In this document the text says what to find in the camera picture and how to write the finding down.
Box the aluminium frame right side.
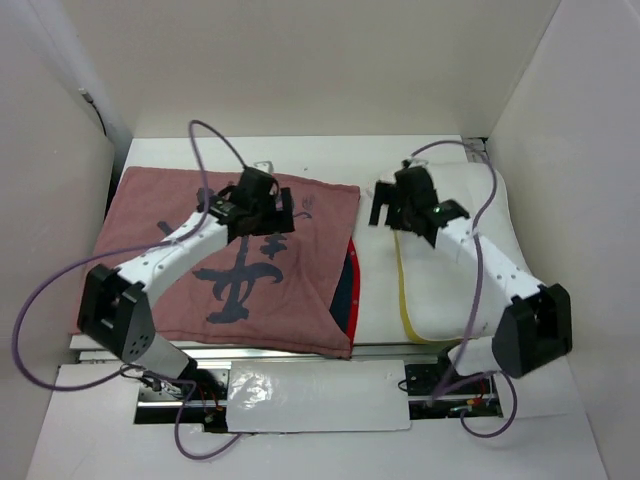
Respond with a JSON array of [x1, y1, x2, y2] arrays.
[[462, 137, 487, 163]]

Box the black wall cable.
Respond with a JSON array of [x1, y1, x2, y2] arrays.
[[79, 87, 114, 139]]

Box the white pillow with yellow edge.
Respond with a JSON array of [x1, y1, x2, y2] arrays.
[[367, 160, 546, 344]]

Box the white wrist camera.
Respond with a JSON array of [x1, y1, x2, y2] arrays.
[[401, 158, 429, 169], [252, 160, 274, 174]]

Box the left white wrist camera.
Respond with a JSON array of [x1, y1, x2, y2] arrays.
[[252, 160, 274, 174]]

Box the pink and red pillowcase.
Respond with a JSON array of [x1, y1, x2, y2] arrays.
[[94, 167, 360, 358]]

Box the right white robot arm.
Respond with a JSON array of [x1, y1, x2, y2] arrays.
[[369, 166, 573, 398]]

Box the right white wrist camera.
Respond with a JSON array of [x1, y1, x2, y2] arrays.
[[401, 158, 429, 169]]

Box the white glossy cover plate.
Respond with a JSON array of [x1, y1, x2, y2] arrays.
[[226, 360, 411, 434]]

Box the aluminium mounting rail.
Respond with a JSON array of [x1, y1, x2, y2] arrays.
[[77, 341, 551, 425]]

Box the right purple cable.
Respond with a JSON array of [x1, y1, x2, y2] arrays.
[[407, 139, 517, 439]]

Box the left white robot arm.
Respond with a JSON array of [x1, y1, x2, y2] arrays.
[[77, 167, 294, 399]]

